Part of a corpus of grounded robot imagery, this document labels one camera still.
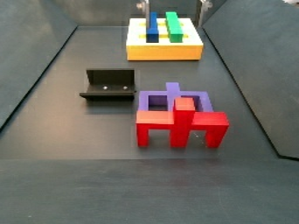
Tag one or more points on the black angled fixture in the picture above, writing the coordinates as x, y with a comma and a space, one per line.
109, 84

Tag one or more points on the blue rectangular bar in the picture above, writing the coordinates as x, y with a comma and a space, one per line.
151, 29

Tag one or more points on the red comb-shaped block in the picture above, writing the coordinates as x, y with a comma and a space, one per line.
180, 121

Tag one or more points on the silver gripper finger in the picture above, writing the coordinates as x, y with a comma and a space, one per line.
143, 5
205, 4

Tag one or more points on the green rectangular bar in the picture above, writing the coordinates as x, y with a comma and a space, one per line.
173, 27

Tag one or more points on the purple comb-shaped block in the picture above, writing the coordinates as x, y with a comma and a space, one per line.
161, 99

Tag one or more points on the yellow slotted board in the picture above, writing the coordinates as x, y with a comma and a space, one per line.
164, 50

